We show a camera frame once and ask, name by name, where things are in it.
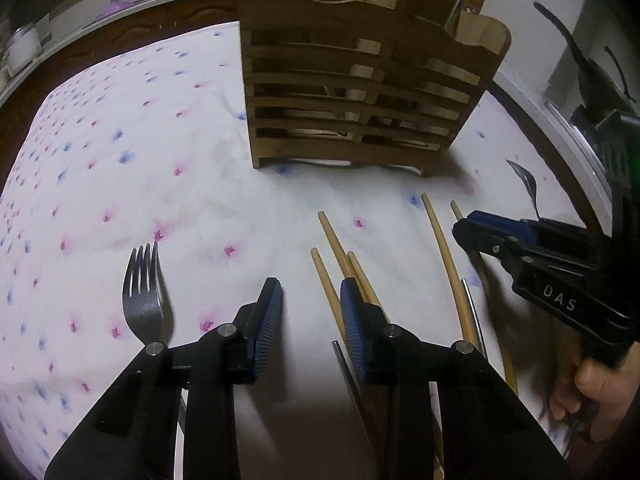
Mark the black lidded wok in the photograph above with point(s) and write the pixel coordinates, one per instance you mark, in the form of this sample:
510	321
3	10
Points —
590	80

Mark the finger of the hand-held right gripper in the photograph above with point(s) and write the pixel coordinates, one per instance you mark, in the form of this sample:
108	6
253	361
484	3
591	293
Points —
520	229
490	242

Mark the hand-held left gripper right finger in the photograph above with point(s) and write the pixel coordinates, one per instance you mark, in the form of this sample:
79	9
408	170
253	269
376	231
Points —
352	330

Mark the person's right hand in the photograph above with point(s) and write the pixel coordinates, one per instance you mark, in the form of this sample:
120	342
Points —
600	390

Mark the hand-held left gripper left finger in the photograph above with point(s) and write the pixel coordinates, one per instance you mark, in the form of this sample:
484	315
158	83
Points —
267	330

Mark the slatted wooden utensil holder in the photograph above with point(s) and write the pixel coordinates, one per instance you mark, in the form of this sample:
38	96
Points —
350	60

